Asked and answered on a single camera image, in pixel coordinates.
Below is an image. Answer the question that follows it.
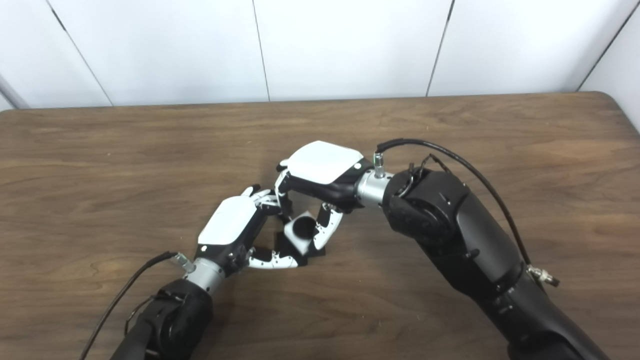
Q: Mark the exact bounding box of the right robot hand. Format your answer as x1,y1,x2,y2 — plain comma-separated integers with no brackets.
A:
274,140,376,251

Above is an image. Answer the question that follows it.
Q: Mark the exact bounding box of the black peg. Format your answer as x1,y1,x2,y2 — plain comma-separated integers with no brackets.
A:
272,210,326,266

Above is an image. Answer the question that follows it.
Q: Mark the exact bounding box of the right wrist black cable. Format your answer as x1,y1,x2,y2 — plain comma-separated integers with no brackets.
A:
376,138,560,288

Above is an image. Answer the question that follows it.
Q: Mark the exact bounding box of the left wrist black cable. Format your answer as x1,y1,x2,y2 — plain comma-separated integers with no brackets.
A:
80,251,196,360

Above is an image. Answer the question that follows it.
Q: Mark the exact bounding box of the white square piece with hole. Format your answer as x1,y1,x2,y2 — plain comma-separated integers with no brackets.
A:
283,211,321,255

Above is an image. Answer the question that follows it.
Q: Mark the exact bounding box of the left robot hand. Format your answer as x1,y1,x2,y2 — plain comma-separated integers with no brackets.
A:
194,185,308,278

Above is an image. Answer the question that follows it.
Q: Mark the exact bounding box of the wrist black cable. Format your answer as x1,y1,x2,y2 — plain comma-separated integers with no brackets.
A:
80,251,196,360
376,138,560,288

